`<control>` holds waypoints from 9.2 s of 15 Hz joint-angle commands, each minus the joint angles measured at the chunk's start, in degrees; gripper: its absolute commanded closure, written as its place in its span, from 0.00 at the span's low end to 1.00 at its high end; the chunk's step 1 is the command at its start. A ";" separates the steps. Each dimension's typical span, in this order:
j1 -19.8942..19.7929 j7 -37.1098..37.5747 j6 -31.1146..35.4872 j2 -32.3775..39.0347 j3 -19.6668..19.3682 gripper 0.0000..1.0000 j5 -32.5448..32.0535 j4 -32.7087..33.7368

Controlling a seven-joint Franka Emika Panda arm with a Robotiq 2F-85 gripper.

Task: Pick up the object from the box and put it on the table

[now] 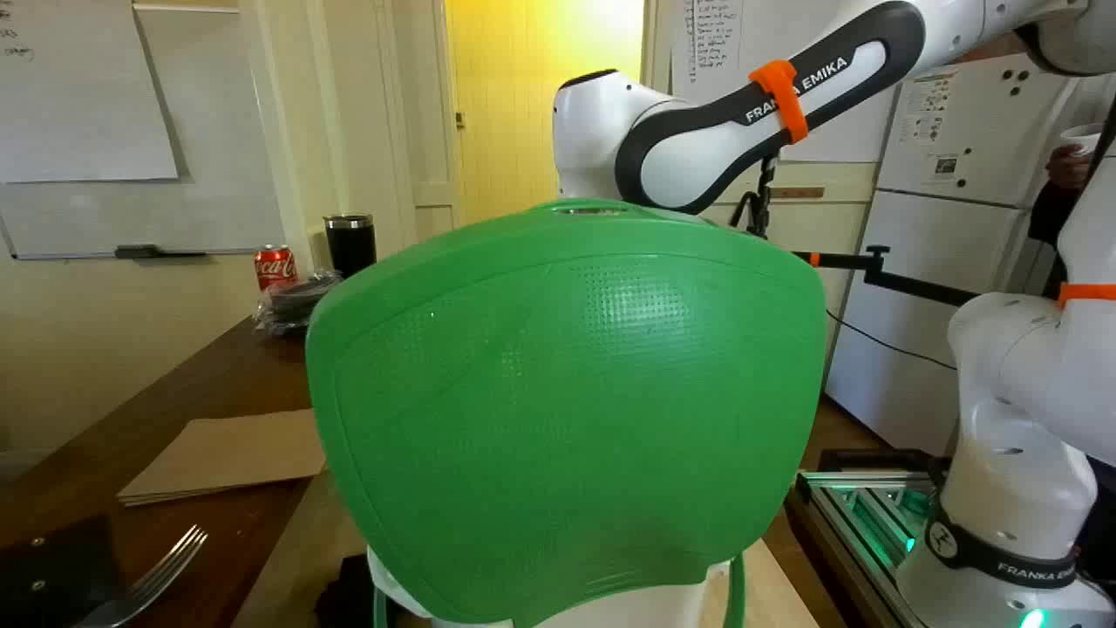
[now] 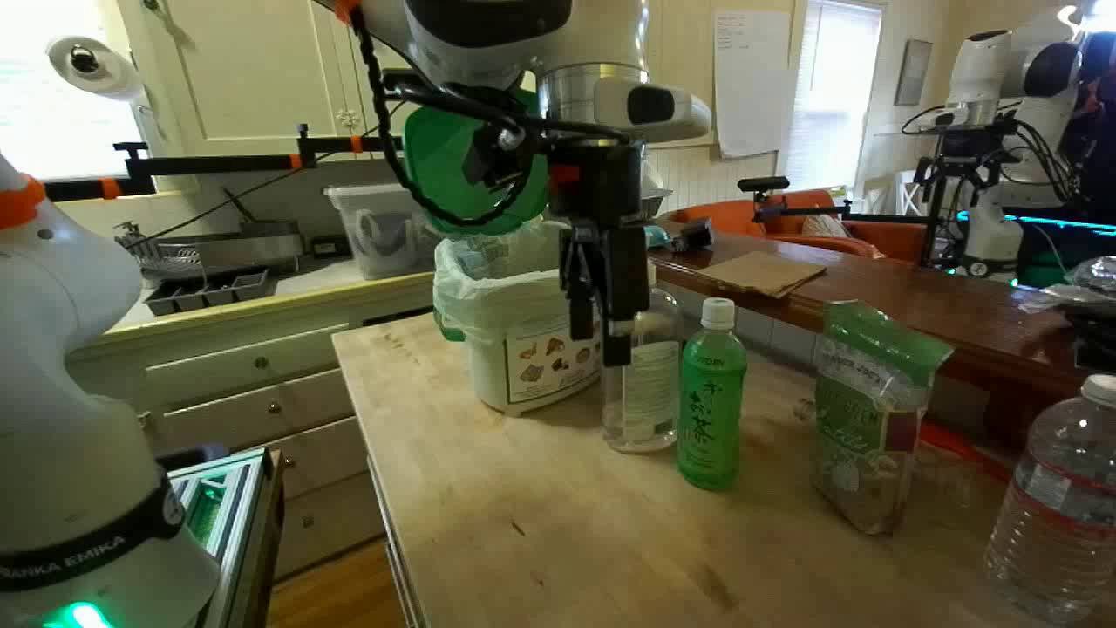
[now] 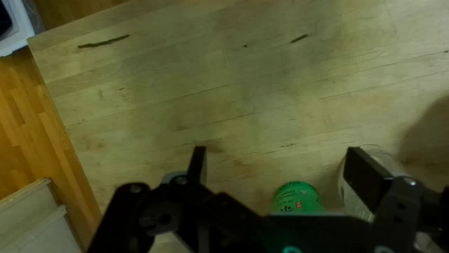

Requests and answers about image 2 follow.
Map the paper towel roll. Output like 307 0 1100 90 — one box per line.
47 35 143 102

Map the white kitchen drawer cabinet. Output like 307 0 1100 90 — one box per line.
69 264 430 575

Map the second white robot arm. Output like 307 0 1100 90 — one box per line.
905 28 1085 276

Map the large clear water bottle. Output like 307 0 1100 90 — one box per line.
985 373 1116 623

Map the aluminium frame rail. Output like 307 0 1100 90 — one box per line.
172 445 284 628

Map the brown wooden side table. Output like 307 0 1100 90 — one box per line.
656 236 1089 449

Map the clear plastic bottle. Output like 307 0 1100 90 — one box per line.
603 285 679 454

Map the white wall paper sheet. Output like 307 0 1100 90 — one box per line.
714 5 791 157

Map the green-topped snack bag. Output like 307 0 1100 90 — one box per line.
812 299 952 538

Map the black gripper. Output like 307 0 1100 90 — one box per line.
547 137 649 365

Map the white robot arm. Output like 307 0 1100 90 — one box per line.
322 0 712 365

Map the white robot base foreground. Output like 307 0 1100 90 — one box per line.
0 157 221 628

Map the brown paper bag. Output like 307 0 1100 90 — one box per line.
706 250 824 299

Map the white bin with liner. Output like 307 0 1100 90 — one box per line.
431 219 603 415

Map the green plastic bottle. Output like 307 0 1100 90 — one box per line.
678 297 745 493

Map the black orange clamp bar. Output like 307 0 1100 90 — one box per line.
47 129 402 203

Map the clear plastic storage tub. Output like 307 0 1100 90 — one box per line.
326 185 436 280

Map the green bin lid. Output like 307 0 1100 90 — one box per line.
405 109 547 236

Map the orange chair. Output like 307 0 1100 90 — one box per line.
671 187 925 264

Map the black ice cube tray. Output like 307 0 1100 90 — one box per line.
148 267 277 315

